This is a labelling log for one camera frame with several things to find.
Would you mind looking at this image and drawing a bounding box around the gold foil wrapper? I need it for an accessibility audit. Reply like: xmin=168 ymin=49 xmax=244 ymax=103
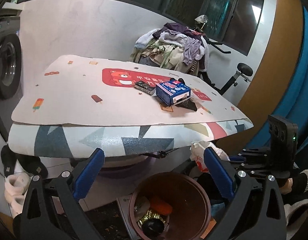
xmin=137 ymin=209 xmax=167 ymax=228

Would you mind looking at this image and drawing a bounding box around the person right hand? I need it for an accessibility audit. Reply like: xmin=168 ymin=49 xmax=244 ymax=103
xmin=279 ymin=178 xmax=293 ymax=194

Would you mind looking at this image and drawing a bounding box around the patterned play mat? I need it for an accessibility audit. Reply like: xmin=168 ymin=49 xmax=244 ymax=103
xmin=8 ymin=55 xmax=253 ymax=158

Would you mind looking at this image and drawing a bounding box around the blue white tissue box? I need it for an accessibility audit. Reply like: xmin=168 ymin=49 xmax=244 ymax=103
xmin=156 ymin=79 xmax=191 ymax=107

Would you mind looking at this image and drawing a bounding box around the white plastic bag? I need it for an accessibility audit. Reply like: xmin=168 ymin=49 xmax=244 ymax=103
xmin=190 ymin=141 xmax=230 ymax=172

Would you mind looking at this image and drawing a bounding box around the black slipper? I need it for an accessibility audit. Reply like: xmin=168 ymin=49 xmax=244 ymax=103
xmin=1 ymin=145 xmax=48 ymax=179

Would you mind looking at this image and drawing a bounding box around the pile of clothes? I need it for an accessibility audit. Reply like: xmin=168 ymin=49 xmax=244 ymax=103
xmin=130 ymin=23 xmax=209 ymax=77

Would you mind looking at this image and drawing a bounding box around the black exercise bike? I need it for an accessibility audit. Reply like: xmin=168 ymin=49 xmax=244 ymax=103
xmin=193 ymin=15 xmax=253 ymax=95

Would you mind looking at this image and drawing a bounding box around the small dark patterned box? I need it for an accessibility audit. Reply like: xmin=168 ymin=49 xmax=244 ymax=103
xmin=134 ymin=81 xmax=156 ymax=95

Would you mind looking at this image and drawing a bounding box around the black round lid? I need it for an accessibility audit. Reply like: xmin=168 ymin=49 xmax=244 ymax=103
xmin=141 ymin=218 xmax=165 ymax=237

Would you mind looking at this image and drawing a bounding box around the brown trash bin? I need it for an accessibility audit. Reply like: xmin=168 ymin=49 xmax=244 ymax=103
xmin=128 ymin=172 xmax=211 ymax=239

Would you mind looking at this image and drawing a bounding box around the beige fuzzy slipper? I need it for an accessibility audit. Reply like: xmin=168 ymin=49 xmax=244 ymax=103
xmin=4 ymin=172 xmax=30 ymax=218

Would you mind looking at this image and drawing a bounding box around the grey washing machine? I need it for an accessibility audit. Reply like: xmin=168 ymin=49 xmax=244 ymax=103
xmin=0 ymin=16 xmax=22 ymax=99

